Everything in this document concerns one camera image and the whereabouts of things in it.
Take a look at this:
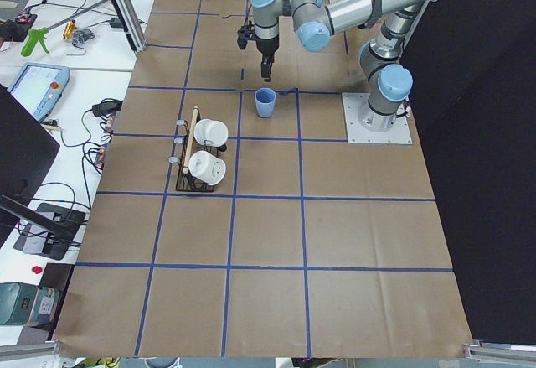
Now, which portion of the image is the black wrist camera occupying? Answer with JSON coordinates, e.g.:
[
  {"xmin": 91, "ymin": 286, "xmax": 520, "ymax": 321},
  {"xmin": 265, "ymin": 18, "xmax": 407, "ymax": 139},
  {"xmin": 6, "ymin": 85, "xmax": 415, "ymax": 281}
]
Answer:
[{"xmin": 237, "ymin": 20, "xmax": 257, "ymax": 50}]

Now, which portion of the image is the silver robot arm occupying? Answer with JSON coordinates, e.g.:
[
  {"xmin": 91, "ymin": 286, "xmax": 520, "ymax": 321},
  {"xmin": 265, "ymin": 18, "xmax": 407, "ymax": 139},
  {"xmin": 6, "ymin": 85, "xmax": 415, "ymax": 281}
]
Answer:
[{"xmin": 237, "ymin": 0, "xmax": 439, "ymax": 132}]

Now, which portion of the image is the black wire cup rack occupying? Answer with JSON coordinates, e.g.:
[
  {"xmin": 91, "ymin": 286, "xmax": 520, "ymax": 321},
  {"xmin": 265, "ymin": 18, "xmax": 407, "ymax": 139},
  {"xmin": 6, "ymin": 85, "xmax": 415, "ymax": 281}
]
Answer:
[{"xmin": 169, "ymin": 105, "xmax": 229, "ymax": 193}]

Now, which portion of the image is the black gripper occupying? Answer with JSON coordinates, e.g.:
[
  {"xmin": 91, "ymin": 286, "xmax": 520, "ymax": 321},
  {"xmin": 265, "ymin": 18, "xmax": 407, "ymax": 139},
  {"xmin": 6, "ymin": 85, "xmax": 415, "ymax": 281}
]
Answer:
[{"xmin": 256, "ymin": 35, "xmax": 279, "ymax": 82}]

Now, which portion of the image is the light blue plastic cup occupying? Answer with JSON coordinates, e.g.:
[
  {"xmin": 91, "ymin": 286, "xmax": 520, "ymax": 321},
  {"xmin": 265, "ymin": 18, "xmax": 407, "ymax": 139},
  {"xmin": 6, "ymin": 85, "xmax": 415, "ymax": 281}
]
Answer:
[{"xmin": 255, "ymin": 87, "xmax": 277, "ymax": 118}]

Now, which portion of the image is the white smiley face mug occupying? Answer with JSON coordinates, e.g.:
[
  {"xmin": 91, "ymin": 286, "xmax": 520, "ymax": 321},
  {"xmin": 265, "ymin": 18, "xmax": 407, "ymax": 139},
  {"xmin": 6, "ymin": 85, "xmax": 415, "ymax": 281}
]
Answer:
[{"xmin": 188, "ymin": 150, "xmax": 226, "ymax": 185}]

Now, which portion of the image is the white mug plain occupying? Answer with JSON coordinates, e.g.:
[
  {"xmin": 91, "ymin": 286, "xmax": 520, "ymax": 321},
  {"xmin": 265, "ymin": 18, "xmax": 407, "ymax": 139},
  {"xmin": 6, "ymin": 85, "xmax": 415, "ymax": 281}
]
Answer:
[{"xmin": 193, "ymin": 118, "xmax": 229, "ymax": 147}]

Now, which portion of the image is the green electronic box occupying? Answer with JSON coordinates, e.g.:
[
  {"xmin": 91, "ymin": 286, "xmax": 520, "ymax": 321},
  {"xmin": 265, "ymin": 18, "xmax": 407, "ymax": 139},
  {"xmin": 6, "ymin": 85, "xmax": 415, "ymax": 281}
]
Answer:
[{"xmin": 1, "ymin": 282, "xmax": 60, "ymax": 326}]

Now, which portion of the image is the brown paper table cover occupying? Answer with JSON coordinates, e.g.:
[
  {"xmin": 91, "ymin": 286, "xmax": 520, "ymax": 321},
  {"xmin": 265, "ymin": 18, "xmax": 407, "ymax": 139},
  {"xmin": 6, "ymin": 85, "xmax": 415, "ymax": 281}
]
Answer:
[{"xmin": 54, "ymin": 0, "xmax": 471, "ymax": 358}]

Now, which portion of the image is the black monitor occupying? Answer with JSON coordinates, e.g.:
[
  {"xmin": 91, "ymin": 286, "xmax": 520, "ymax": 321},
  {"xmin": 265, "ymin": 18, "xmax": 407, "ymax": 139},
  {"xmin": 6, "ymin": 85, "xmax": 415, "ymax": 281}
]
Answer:
[{"xmin": 0, "ymin": 85, "xmax": 62, "ymax": 248}]

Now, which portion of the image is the blue teach pendant tablet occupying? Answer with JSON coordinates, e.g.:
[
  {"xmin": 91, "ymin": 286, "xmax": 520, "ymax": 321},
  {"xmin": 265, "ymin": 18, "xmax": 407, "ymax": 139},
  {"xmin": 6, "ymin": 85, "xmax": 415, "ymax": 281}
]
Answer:
[{"xmin": 8, "ymin": 62, "xmax": 70, "ymax": 122}]

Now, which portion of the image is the aluminium frame post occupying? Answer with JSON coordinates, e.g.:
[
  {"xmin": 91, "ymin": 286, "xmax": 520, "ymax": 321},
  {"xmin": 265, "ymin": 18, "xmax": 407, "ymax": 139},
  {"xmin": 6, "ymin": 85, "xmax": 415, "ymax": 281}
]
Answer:
[{"xmin": 111, "ymin": 0, "xmax": 147, "ymax": 53}]

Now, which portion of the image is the black power adapter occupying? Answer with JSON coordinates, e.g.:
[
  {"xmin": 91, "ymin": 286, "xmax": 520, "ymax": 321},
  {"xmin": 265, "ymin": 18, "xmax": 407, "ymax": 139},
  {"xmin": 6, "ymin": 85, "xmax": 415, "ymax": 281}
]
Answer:
[{"xmin": 91, "ymin": 99, "xmax": 123, "ymax": 117}]

